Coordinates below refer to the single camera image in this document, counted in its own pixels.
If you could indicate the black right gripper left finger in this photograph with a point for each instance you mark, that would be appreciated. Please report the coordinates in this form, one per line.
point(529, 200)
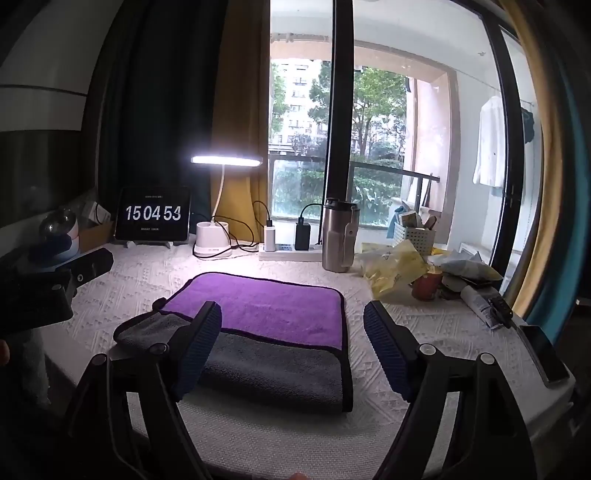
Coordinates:
point(127, 423)

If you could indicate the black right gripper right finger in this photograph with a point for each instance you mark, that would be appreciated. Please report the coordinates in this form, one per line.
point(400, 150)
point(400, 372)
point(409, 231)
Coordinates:
point(489, 439)

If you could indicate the purple and grey towel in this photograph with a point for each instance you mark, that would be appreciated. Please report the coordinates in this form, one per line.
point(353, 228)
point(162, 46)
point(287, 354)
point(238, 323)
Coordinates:
point(281, 344)

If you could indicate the white textured table cloth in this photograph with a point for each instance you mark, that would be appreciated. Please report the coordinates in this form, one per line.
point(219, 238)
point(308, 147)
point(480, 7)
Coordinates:
point(238, 436)

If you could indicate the round blue white gadget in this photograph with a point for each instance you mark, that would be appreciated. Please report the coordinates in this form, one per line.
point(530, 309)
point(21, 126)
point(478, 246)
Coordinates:
point(59, 239)

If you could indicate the cardboard box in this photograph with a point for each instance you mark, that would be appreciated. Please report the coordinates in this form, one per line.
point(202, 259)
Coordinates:
point(95, 227)

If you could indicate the black smartphone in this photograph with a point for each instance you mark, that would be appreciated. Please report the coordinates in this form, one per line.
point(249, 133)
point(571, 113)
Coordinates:
point(550, 367)

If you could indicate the white tube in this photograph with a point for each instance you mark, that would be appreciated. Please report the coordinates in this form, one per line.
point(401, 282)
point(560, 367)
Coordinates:
point(484, 310)

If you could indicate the tablet showing clock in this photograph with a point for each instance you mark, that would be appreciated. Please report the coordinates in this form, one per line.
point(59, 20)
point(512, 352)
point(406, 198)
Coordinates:
point(155, 215)

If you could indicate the red cup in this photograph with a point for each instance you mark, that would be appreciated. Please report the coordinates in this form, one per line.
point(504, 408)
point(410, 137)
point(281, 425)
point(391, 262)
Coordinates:
point(425, 288)

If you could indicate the white desk lamp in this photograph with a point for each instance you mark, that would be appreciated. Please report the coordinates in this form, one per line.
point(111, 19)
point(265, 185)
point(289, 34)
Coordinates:
point(213, 237)

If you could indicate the yellow plastic bag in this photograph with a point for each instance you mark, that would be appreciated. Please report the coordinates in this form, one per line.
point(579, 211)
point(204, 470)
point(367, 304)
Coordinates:
point(389, 268)

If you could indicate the white plastic basket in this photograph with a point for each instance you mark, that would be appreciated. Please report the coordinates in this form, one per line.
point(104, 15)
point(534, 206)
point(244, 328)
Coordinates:
point(421, 238)

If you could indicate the white charger adapter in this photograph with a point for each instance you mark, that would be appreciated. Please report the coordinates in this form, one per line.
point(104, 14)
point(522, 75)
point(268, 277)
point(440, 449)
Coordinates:
point(269, 238)

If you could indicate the white power strip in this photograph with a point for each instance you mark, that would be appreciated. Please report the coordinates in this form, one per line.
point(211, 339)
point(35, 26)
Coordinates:
point(286, 252)

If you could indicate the stainless steel thermos bottle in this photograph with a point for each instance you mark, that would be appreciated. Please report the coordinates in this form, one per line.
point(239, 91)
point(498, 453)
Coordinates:
point(341, 224)

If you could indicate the white hanging shirt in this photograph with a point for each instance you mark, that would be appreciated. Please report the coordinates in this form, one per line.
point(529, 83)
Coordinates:
point(491, 151)

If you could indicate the yellow teal right curtain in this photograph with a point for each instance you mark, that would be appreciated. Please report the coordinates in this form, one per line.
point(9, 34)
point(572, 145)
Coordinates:
point(557, 49)

